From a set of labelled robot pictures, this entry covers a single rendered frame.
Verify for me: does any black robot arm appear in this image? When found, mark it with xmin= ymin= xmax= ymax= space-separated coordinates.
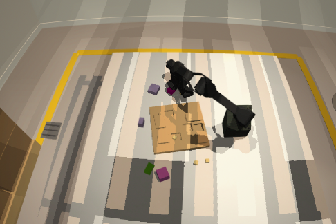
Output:
xmin=166 ymin=59 xmax=255 ymax=128

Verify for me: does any pink cube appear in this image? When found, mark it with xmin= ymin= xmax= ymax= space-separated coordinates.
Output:
xmin=156 ymin=167 xmax=170 ymax=182

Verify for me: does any small green block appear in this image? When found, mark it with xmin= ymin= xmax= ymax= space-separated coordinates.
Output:
xmin=144 ymin=162 xmax=155 ymax=175

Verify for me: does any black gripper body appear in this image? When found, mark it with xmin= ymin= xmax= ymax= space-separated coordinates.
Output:
xmin=178 ymin=79 xmax=194 ymax=98

